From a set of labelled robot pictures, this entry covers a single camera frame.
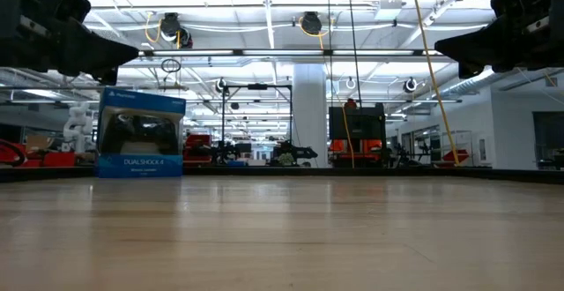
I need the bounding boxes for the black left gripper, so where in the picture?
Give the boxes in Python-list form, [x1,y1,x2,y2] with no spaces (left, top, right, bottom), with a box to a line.
[0,0,140,86]

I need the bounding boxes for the black and orange cabinet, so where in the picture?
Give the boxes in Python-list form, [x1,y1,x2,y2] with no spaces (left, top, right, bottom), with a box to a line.
[328,102,388,168]

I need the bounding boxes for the long yellow hanging cable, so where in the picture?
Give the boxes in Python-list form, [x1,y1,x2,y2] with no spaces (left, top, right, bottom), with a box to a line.
[408,0,462,168]

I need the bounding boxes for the black ceiling cable reel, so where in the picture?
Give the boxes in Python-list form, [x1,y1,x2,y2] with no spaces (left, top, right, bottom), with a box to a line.
[159,11,182,41]
[301,11,323,36]

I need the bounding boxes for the white robot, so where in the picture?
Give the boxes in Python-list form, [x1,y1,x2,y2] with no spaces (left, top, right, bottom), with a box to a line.
[63,102,96,154]

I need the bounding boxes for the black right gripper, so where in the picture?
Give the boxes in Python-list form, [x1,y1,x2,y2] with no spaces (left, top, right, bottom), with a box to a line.
[434,0,564,79]

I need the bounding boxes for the red storage bins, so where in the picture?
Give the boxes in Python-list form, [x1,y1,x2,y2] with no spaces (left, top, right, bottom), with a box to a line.
[183,134,212,165]

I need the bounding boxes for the white square pillar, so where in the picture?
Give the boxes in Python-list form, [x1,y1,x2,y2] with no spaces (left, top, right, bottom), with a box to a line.
[292,63,330,168]

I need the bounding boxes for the black aluminium table frame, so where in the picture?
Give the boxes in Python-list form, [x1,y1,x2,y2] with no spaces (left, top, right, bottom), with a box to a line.
[0,166,564,185]

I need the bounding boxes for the black background frame rig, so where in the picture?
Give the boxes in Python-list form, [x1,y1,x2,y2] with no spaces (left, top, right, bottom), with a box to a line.
[219,83,294,168]

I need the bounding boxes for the black hanging cable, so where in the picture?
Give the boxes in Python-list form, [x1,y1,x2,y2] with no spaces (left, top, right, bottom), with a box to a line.
[345,0,363,109]

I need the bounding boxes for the red plastic bin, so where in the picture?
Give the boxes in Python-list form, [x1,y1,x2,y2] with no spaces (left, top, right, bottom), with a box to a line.
[41,152,77,168]

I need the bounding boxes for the ceiling light strip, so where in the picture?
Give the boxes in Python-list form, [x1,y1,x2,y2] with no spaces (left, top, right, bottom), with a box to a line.
[138,48,442,58]

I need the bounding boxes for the blue DualShock 4 box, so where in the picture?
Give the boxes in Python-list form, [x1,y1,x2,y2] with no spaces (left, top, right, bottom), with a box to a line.
[94,86,187,179]

